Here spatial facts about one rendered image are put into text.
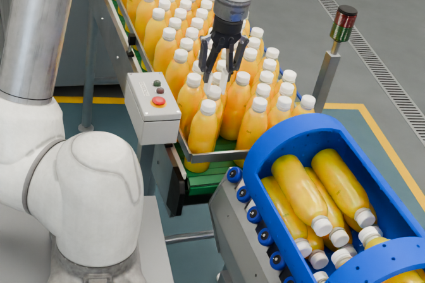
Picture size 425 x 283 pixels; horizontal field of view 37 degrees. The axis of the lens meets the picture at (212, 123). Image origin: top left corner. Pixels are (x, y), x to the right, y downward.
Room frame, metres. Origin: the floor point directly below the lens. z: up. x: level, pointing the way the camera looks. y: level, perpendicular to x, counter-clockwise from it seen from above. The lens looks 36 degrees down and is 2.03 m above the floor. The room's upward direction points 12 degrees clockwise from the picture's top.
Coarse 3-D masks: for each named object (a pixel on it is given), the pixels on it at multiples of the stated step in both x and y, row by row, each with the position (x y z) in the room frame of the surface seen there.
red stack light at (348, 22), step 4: (336, 12) 1.83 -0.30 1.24; (336, 16) 1.82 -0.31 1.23; (340, 16) 1.81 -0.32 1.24; (344, 16) 1.81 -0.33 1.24; (348, 16) 1.81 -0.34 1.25; (352, 16) 1.81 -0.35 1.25; (356, 16) 1.82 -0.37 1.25; (336, 20) 1.82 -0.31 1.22; (340, 20) 1.81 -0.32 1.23; (344, 20) 1.81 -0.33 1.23; (348, 20) 1.81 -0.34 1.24; (352, 20) 1.81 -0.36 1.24; (336, 24) 1.82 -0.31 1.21; (340, 24) 1.81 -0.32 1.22; (344, 24) 1.81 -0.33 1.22; (348, 24) 1.81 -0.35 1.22; (352, 24) 1.81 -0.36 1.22
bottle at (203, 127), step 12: (192, 120) 1.37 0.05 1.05; (204, 120) 1.35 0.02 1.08; (216, 120) 1.37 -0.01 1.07; (192, 132) 1.35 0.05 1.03; (204, 132) 1.34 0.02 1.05; (216, 132) 1.37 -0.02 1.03; (192, 144) 1.34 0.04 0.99; (204, 144) 1.34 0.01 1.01; (192, 168) 1.34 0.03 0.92; (204, 168) 1.35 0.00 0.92
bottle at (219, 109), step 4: (204, 96) 1.45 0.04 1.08; (208, 96) 1.44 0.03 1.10; (220, 96) 1.45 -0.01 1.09; (200, 100) 1.45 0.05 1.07; (216, 100) 1.44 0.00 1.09; (220, 100) 1.45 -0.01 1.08; (200, 104) 1.43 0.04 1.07; (216, 104) 1.43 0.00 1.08; (220, 104) 1.44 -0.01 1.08; (216, 108) 1.42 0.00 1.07; (220, 108) 1.43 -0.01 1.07; (196, 112) 1.44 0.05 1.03; (216, 112) 1.42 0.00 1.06; (220, 112) 1.43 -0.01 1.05; (220, 116) 1.43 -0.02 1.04; (220, 120) 1.44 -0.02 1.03; (216, 136) 1.43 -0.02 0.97
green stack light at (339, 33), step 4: (332, 28) 1.83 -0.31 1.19; (336, 28) 1.81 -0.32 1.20; (340, 28) 1.81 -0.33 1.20; (344, 28) 1.80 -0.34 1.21; (348, 28) 1.81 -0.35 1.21; (352, 28) 1.83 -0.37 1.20; (332, 32) 1.82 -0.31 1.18; (336, 32) 1.81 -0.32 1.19; (340, 32) 1.81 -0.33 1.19; (344, 32) 1.80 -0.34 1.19; (348, 32) 1.81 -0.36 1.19; (332, 36) 1.82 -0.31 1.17; (336, 36) 1.81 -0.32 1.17; (340, 36) 1.81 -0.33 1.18; (344, 36) 1.81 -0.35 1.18; (348, 36) 1.82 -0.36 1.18; (336, 40) 1.81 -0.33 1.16; (340, 40) 1.80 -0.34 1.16; (344, 40) 1.81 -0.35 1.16
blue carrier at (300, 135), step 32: (288, 128) 1.19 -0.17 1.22; (320, 128) 1.19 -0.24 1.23; (256, 160) 1.15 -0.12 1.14; (352, 160) 1.26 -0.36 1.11; (256, 192) 1.10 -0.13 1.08; (384, 192) 1.03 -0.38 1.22; (384, 224) 1.10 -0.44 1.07; (416, 224) 0.95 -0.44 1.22; (288, 256) 0.94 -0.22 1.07; (384, 256) 0.84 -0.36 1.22; (416, 256) 0.85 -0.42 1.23
